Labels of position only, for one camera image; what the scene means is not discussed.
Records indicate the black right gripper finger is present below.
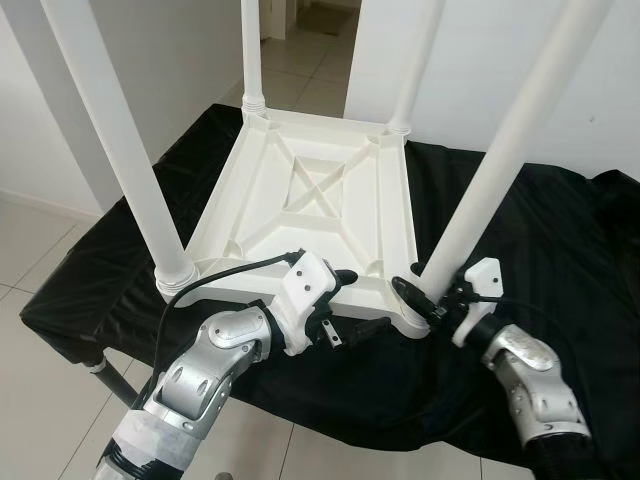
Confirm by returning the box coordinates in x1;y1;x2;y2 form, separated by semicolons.
392;276;441;324

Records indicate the white plastic table top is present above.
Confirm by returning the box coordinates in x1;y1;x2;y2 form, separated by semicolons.
155;100;441;339

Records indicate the white plastic table leg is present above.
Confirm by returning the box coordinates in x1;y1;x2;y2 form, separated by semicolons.
415;0;613;293
240;0;269;113
388;0;446;136
40;0;199;295

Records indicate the black fabric table cover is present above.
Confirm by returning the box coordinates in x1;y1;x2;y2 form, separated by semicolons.
20;100;640;471

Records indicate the black metal table leg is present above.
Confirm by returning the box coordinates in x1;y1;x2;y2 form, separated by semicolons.
85;355;136;406

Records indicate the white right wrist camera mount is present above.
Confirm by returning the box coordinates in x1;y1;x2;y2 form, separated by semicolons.
450;258;503;348

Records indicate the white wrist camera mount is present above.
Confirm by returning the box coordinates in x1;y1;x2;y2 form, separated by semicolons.
450;258;503;348
268;252;339;356

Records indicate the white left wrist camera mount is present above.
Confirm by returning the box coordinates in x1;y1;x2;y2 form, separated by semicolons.
268;252;339;356

